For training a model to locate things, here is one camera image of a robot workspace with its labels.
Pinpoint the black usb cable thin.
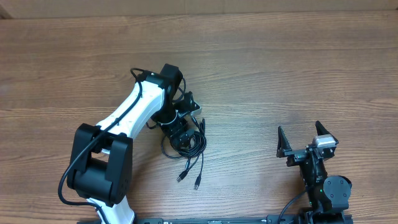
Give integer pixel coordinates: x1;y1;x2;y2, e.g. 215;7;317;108
174;116;207;190

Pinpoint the black usb cable thick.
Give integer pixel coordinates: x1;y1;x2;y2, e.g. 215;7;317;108
160;114;207;183

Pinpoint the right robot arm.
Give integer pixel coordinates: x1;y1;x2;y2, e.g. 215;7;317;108
276;121;353;224

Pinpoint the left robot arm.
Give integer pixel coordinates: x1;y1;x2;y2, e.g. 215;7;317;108
58;64;207;223

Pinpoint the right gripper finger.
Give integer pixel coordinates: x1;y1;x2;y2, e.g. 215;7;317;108
315;121;338;143
276;126;292;157

